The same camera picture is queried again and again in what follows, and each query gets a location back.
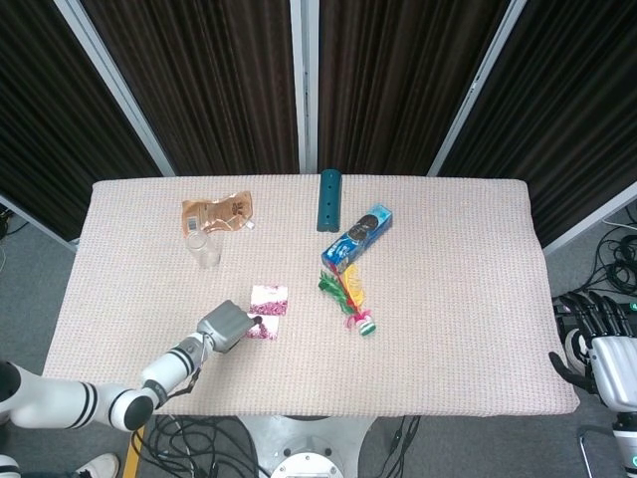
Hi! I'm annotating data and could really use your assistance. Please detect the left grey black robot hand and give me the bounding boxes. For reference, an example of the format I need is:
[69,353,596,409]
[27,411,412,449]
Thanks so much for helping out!
[195,299,266,356]

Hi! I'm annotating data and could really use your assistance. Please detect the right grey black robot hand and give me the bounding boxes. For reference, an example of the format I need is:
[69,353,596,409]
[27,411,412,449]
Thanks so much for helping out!
[547,291,637,412]

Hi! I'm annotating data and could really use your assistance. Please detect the pink white snack packet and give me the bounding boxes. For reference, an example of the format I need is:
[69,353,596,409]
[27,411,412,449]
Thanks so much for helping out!
[250,284,291,317]

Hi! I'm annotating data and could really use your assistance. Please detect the clear plastic cup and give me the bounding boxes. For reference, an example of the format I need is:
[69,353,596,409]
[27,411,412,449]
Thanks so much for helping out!
[184,229,222,272]

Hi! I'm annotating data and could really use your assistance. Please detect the brown spout pouch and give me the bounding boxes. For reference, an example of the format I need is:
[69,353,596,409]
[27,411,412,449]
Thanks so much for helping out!
[181,191,258,235]

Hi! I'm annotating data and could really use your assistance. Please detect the colourful feather shuttlecock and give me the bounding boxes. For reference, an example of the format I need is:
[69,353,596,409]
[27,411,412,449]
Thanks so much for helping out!
[318,263,378,339]

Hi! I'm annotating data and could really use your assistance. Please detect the blue cookie box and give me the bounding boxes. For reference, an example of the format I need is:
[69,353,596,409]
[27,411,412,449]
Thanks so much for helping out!
[320,202,394,275]

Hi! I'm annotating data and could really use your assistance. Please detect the yellow floor tape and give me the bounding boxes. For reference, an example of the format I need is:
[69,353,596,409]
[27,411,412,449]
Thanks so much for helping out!
[122,427,146,478]

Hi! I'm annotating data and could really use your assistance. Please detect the teal perforated half tube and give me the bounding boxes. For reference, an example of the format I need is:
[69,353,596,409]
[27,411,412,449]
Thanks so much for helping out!
[316,168,343,234]

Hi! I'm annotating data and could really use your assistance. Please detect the pink woven tablecloth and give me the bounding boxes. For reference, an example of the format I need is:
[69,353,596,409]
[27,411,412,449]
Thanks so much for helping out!
[42,174,581,417]

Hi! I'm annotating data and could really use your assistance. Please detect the dark brown curtain panel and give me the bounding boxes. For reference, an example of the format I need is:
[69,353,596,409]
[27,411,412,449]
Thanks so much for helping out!
[437,0,637,249]
[318,0,514,175]
[0,0,163,241]
[82,0,301,175]

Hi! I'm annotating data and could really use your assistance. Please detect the black floor cable bundle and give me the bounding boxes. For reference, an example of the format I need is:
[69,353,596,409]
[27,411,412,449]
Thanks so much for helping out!
[143,415,273,478]
[377,415,424,478]
[561,203,637,300]

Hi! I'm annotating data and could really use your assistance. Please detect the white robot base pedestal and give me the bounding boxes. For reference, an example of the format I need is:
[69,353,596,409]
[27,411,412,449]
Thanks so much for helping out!
[233,415,379,478]

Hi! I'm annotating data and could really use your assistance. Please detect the white partition post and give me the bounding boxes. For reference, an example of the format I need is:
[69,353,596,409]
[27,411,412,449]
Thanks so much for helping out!
[53,0,176,176]
[426,0,529,176]
[290,0,320,174]

